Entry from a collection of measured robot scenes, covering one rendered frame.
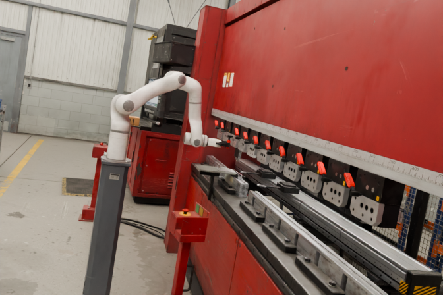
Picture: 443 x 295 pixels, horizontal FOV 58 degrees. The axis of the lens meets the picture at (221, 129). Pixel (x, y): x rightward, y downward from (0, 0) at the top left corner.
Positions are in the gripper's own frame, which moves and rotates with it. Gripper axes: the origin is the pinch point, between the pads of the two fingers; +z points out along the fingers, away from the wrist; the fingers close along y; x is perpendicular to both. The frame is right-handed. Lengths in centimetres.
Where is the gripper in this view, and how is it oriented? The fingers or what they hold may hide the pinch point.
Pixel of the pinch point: (227, 143)
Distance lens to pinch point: 290.5
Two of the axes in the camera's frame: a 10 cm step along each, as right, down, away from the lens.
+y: 2.5, 1.1, -9.6
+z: 9.5, 1.4, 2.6
